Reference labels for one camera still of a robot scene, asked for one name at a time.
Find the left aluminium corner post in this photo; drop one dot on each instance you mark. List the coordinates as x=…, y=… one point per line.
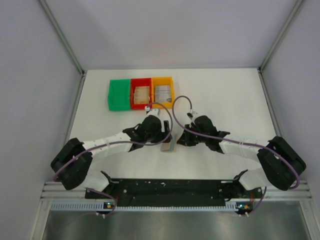
x=61, y=36

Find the yellow plastic bin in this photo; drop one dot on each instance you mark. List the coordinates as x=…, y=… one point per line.
x=167, y=80

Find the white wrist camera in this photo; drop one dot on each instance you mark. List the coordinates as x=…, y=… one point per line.
x=192, y=115
x=155, y=112

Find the green plastic bin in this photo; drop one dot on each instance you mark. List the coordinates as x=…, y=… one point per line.
x=119, y=95

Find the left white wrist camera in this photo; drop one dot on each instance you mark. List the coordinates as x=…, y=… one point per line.
x=155, y=112

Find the right aluminium corner post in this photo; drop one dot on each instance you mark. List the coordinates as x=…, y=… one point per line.
x=293, y=14

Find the aluminium corner post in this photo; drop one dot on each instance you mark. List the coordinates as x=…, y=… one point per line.
x=61, y=36
x=293, y=14

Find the beige card holder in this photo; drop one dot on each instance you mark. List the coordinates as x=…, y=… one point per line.
x=167, y=147

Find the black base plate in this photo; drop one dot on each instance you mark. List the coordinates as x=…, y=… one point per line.
x=177, y=192

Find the beige card holders stack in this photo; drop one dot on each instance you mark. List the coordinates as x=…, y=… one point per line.
x=141, y=95

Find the stack of cards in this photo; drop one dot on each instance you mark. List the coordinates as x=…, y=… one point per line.
x=162, y=94

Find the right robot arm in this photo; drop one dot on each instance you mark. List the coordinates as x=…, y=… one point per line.
x=280, y=164

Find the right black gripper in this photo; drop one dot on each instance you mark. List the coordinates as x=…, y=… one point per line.
x=186, y=136

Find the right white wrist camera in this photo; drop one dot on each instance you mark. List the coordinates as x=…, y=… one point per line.
x=192, y=115

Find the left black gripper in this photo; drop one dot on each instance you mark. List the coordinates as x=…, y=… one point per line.
x=164, y=133

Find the white slotted cable duct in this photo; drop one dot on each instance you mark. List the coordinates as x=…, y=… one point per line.
x=100, y=206

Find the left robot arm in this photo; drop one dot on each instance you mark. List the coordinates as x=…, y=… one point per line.
x=73, y=165

